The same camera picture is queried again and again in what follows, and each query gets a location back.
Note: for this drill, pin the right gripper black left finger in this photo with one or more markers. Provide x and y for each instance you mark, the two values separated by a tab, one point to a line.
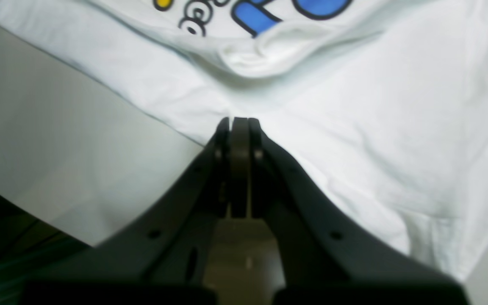
160	258

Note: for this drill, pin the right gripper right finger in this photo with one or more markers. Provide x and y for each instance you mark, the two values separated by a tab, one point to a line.
327	258

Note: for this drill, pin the white printed T-shirt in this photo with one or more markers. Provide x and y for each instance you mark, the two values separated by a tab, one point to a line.
383	102

